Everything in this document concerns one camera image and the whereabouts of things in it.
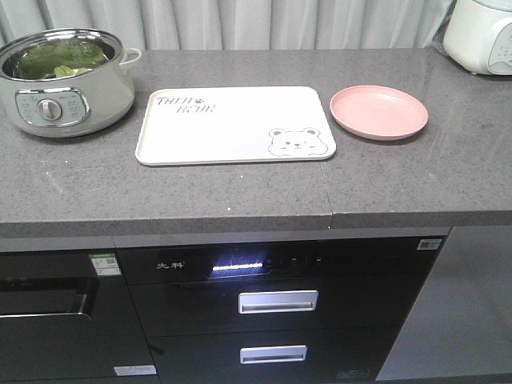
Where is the grey cabinet panel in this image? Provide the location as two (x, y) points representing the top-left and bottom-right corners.
(378, 226), (511, 383)

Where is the green electric cooking pot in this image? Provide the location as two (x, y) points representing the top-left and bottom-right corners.
(1, 28), (142, 138)

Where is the white pleated curtain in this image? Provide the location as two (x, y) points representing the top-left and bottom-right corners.
(1, 1), (452, 50)

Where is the pink round plate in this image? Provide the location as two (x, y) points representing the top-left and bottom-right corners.
(330, 85), (429, 142)

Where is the black built-in sterilizer cabinet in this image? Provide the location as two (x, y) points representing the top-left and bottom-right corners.
(118, 235), (445, 383)

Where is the green energy label sticker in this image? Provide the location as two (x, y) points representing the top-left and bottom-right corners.
(89, 253), (122, 277)

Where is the white bear serving tray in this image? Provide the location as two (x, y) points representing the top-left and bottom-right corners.
(135, 86), (336, 166)

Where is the black built-in dishwasher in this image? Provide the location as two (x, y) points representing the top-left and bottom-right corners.
(1, 250), (159, 383)

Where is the green lettuce leaf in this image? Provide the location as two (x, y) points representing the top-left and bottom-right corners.
(16, 39), (107, 79)

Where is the silver lower drawer handle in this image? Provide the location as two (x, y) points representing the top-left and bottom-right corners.
(239, 345), (308, 365)

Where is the white rice cooker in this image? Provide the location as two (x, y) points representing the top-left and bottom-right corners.
(442, 0), (511, 76)

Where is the silver drawer handle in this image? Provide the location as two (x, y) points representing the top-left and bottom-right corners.
(238, 290), (319, 314)
(239, 345), (308, 365)

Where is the silver upper drawer handle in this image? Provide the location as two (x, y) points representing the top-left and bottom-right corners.
(238, 290), (319, 314)

